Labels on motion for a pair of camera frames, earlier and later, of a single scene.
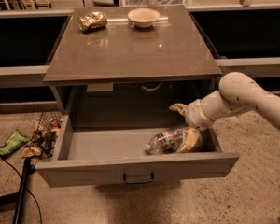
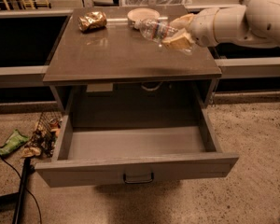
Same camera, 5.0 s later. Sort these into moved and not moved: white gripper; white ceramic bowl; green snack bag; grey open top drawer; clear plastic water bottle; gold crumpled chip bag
Moved: clear plastic water bottle; white gripper
Not moved: grey open top drawer; green snack bag; gold crumpled chip bag; white ceramic bowl
